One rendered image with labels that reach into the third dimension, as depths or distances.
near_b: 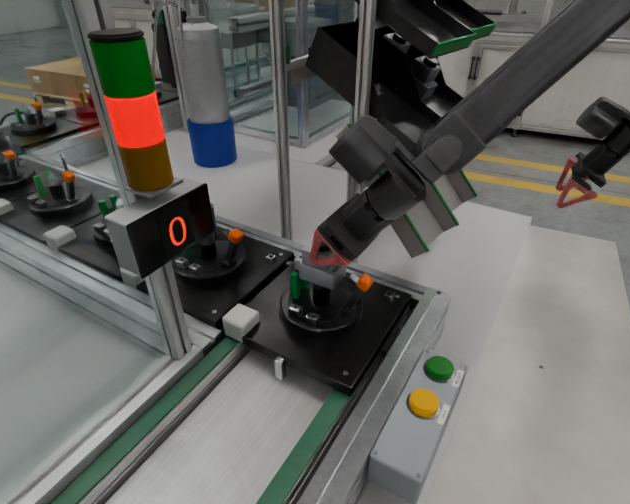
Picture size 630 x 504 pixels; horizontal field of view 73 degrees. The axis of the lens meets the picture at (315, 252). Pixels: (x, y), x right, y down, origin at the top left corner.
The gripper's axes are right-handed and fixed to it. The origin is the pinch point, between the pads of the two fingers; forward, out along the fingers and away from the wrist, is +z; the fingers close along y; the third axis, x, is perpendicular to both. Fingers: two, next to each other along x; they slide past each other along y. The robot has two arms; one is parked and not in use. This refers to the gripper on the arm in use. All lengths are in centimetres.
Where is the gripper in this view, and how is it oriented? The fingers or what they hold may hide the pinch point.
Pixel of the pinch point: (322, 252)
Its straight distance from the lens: 66.9
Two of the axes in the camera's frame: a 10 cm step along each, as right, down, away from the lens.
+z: -5.5, 4.5, 7.0
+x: 6.6, 7.5, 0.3
